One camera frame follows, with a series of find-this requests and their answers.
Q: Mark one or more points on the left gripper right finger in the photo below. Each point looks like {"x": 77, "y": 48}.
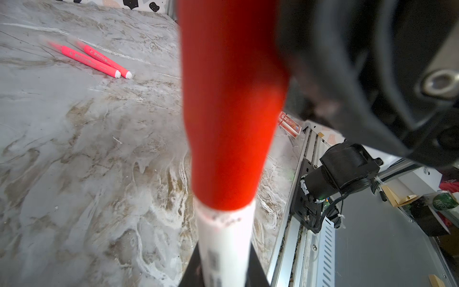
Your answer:
{"x": 255, "y": 273}

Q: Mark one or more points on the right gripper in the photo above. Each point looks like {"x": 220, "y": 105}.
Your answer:
{"x": 384, "y": 74}

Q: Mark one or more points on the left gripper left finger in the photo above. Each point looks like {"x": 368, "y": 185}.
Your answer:
{"x": 193, "y": 276}

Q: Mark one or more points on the white red-tipped marker pen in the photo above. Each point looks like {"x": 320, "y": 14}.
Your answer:
{"x": 224, "y": 242}

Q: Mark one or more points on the red pen cap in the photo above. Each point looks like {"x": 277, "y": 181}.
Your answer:
{"x": 234, "y": 85}

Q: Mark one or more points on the pink highlighter pen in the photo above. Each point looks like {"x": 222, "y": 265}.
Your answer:
{"x": 92, "y": 52}
{"x": 79, "y": 57}

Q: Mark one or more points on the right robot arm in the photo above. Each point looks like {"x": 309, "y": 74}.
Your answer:
{"x": 345, "y": 167}

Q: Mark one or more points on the red card box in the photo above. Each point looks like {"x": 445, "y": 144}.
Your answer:
{"x": 291, "y": 127}

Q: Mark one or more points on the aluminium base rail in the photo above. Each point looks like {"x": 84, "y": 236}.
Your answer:
{"x": 360, "y": 241}

